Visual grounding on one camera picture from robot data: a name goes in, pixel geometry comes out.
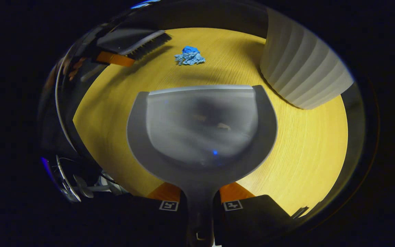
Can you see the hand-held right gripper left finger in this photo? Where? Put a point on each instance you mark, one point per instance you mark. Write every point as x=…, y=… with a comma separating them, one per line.
x=149, y=219

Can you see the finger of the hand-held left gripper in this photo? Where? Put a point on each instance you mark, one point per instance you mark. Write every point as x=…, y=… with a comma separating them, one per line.
x=115, y=59

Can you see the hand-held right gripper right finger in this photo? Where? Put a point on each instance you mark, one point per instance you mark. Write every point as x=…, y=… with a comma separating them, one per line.
x=252, y=216

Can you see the small grey broom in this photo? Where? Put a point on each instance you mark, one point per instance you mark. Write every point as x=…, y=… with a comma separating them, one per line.
x=129, y=39

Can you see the light blue paper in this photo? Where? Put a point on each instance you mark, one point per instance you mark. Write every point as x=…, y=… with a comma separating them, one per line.
x=189, y=59

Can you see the grey dustpan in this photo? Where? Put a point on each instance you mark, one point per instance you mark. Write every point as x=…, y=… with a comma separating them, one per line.
x=201, y=130

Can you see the grey ribbed garbage bin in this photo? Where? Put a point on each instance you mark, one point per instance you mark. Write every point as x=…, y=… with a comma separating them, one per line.
x=300, y=68

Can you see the silver metal frame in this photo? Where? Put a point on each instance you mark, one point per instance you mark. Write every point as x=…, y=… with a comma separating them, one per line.
x=91, y=187

